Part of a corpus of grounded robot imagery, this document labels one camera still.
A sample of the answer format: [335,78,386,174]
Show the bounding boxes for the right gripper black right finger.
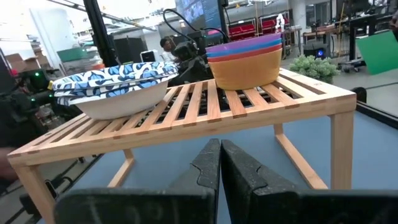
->
[220,139,301,224]

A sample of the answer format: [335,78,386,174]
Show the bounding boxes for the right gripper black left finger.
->
[169,138,221,224]

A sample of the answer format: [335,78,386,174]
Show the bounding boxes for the red plastic bowl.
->
[207,43,283,63]

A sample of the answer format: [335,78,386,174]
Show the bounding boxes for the yellow plastic bowl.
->
[207,48,283,91]

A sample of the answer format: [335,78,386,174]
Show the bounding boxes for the purple plastic bowl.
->
[205,32,282,54]

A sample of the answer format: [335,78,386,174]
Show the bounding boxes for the wooden slatted shelf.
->
[6,67,358,224]

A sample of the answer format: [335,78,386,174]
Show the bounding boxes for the person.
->
[159,37,177,63]

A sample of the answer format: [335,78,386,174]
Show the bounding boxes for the blue table mat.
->
[37,111,398,224]

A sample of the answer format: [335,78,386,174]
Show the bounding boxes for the large display screen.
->
[175,0,223,30]

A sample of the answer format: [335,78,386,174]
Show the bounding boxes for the red bin storage rack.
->
[228,11,292,43]

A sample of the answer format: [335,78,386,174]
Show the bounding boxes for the round green succulent plant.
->
[289,54,341,85]

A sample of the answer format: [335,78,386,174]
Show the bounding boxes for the black box with blue light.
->
[302,41,331,60]

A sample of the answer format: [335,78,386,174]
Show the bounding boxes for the green crate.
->
[57,46,88,63]

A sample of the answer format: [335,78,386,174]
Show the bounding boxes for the black equipment with green lights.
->
[0,55,83,149]

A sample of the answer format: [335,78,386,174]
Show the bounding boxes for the green board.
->
[355,30,398,76]

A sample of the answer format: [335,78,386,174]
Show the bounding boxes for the black rig support post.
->
[82,0,121,68]

